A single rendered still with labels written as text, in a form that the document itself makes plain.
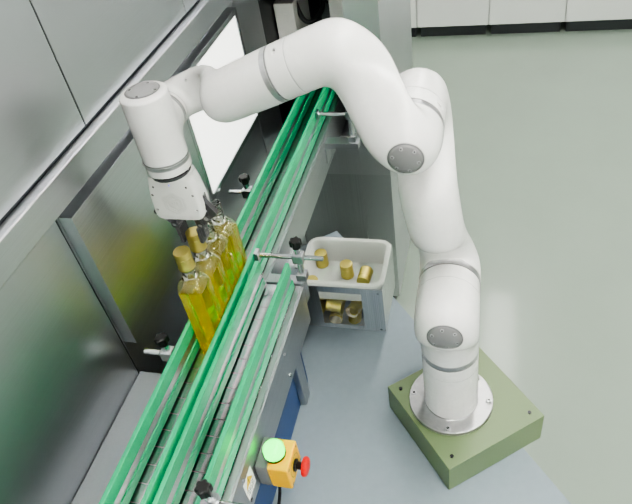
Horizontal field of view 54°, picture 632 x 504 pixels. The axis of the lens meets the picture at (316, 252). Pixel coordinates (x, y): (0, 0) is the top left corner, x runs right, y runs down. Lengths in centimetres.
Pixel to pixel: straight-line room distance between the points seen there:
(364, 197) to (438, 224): 134
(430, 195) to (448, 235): 9
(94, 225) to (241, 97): 39
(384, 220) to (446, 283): 130
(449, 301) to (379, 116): 39
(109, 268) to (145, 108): 34
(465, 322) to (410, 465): 50
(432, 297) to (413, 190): 22
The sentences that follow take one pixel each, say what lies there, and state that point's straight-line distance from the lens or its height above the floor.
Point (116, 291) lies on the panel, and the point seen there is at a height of 129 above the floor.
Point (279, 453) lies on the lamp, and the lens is 128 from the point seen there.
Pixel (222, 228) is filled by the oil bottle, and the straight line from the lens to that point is 139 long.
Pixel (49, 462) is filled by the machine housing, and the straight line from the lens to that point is 126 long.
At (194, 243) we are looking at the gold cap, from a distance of 128.
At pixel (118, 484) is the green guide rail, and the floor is 112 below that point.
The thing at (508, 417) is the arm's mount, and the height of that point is 84.
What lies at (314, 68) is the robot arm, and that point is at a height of 170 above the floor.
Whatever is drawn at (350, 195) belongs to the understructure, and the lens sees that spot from 241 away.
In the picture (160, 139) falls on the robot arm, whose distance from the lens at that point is 112.
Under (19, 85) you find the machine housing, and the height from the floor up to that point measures 171.
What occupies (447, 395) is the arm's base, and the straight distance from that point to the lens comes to 141.
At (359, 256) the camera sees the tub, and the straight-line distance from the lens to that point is 169.
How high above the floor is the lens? 211
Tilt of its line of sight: 42 degrees down
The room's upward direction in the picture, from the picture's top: 11 degrees counter-clockwise
